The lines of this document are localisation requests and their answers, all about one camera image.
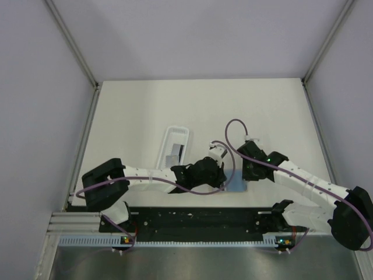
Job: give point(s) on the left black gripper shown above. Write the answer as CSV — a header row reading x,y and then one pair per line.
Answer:
x,y
220,176

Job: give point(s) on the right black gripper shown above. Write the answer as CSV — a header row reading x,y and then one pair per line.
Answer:
x,y
247,177

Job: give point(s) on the beige card holder wallet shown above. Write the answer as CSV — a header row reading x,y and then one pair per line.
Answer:
x,y
234,182

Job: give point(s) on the clear plastic card tray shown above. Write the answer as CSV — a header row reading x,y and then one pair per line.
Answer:
x,y
173,135

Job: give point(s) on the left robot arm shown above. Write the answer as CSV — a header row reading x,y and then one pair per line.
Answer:
x,y
104,187

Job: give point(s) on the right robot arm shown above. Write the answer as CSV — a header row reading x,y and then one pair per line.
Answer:
x,y
344,213

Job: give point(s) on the striped card in tray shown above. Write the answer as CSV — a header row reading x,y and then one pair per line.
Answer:
x,y
175,157

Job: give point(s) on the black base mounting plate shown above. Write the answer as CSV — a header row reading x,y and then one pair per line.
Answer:
x,y
201,224

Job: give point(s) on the right aluminium frame post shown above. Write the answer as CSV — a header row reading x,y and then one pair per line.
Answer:
x,y
331,35

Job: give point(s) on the aluminium frame post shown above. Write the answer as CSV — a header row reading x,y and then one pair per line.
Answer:
x,y
70,42
331,35

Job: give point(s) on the left aluminium frame post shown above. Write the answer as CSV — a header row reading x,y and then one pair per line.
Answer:
x,y
70,42

